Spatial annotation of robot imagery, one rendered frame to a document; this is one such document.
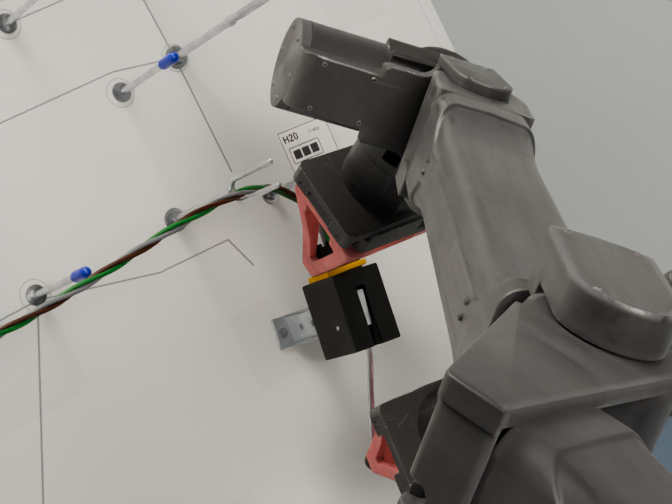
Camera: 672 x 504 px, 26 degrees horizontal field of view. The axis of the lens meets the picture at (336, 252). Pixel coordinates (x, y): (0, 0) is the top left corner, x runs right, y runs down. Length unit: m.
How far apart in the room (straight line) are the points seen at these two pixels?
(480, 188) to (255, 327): 0.45
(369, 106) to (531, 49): 1.81
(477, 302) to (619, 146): 2.04
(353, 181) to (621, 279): 0.49
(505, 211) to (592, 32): 1.92
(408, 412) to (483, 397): 0.59
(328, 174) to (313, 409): 0.22
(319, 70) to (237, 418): 0.31
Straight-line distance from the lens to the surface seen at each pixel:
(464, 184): 0.67
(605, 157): 2.62
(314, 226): 1.01
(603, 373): 0.45
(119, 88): 1.07
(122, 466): 1.02
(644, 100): 2.51
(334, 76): 0.86
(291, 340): 1.09
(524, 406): 0.40
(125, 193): 1.05
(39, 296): 1.00
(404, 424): 0.97
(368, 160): 0.94
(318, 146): 1.15
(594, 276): 0.48
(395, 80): 0.87
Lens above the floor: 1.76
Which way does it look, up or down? 35 degrees down
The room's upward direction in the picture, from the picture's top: straight up
